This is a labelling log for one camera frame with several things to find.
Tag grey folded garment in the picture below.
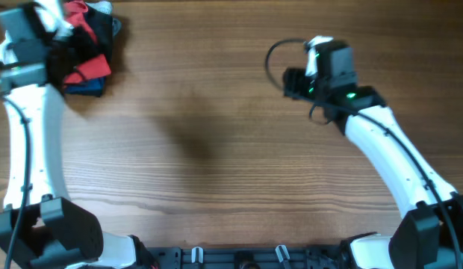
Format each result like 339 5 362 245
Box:
86 1 122 37

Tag red folded t-shirt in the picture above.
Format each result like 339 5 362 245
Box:
64 1 111 85

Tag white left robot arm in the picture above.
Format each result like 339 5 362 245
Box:
0 28 156 268

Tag navy blue folded garment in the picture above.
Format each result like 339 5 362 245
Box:
65 77 105 97

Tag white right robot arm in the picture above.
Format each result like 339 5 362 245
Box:
282 68 463 268

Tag black folded garment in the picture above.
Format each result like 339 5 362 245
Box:
84 7 114 63

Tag white t-shirt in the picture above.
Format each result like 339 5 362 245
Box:
0 0 75 64

